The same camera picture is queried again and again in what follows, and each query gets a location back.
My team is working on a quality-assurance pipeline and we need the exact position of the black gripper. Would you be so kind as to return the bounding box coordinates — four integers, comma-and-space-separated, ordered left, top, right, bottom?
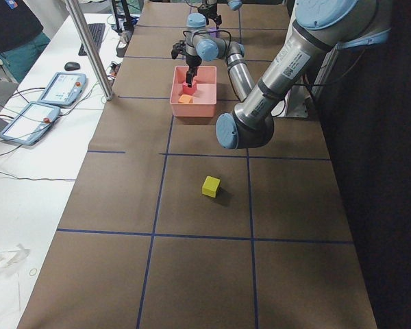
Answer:
171, 40, 202, 86

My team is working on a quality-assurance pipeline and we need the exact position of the pink foam block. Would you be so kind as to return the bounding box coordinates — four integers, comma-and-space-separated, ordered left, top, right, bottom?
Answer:
182, 80, 197, 95

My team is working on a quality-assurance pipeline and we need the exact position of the orange foam block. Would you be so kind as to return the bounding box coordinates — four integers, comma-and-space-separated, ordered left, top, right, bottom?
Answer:
177, 95, 193, 104

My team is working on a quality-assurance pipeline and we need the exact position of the purple foam block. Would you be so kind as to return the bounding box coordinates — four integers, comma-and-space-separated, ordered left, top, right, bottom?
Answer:
209, 29, 219, 38

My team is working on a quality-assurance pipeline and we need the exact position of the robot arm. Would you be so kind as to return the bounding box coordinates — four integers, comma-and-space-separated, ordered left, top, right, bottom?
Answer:
171, 1, 393, 149
185, 0, 242, 31

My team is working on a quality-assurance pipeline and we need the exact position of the pink plastic bin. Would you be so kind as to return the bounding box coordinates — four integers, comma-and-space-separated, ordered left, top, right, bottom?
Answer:
169, 66, 217, 118

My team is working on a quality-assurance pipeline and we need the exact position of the black keyboard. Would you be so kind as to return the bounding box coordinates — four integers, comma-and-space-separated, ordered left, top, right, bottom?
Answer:
87, 23, 105, 53

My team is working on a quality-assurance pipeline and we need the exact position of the yellow foam block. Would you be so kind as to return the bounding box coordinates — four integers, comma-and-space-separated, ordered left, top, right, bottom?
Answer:
201, 175, 221, 198

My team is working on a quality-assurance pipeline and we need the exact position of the black computer mouse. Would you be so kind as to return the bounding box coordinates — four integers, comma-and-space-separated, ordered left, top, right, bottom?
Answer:
64, 62, 81, 71

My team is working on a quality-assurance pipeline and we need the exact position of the teach pendant far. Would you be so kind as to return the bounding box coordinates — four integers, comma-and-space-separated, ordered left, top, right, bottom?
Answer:
38, 72, 87, 106

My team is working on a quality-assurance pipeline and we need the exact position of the teach pendant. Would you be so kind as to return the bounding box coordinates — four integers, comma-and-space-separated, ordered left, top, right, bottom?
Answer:
0, 101, 61, 146
38, 72, 87, 106

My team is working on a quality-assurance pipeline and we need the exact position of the teach pendant near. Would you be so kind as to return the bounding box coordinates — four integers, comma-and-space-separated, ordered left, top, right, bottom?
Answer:
0, 101, 61, 146

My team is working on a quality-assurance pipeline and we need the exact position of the person in dark shirt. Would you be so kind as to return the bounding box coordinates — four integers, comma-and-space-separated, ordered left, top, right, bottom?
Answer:
0, 0, 50, 82

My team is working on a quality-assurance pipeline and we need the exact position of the crumpled white tissue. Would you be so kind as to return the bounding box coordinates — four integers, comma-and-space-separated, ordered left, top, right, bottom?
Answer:
0, 243, 31, 269

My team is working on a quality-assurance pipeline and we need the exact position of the white mount base plate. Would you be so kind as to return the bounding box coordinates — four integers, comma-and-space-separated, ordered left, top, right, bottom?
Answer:
285, 86, 308, 119

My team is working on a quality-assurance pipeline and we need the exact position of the aluminium frame post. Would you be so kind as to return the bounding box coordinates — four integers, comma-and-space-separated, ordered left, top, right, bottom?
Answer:
65, 0, 114, 101

